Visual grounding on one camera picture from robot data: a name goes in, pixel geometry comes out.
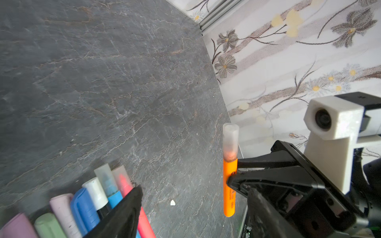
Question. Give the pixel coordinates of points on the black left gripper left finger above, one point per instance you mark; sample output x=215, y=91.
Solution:
x=120, y=222

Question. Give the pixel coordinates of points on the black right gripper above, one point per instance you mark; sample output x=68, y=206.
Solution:
x=303, y=196

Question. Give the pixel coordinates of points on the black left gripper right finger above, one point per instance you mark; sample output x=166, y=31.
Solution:
x=265, y=221

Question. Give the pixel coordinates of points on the light blue highlighter pen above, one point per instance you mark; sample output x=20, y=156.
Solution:
x=109, y=185

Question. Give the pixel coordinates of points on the black white marker pen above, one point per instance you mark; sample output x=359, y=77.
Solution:
x=98, y=197

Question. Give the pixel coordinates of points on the pink highlighter pen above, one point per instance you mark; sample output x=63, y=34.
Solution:
x=127, y=189

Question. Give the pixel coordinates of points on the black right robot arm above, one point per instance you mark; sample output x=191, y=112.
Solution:
x=364, y=193

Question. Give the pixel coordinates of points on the dark blue marker pen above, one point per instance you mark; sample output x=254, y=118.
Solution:
x=84, y=212

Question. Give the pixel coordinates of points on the pale pink pen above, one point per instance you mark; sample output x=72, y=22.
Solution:
x=60, y=206

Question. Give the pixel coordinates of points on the green pastel pen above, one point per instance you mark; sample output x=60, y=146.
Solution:
x=47, y=226

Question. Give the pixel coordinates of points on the purple pastel pen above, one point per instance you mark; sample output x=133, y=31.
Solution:
x=18, y=227

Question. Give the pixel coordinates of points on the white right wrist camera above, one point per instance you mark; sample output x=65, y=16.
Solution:
x=338, y=125

